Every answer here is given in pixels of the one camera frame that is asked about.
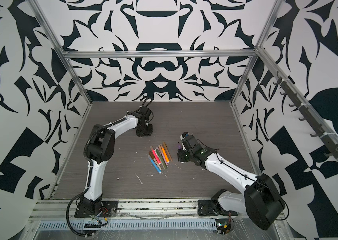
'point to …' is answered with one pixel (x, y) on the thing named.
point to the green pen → (161, 158)
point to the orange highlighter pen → (165, 155)
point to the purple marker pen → (179, 146)
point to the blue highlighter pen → (155, 165)
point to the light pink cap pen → (163, 158)
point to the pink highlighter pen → (156, 157)
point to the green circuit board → (223, 226)
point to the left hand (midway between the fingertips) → (151, 131)
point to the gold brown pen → (167, 151)
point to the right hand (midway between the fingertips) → (179, 153)
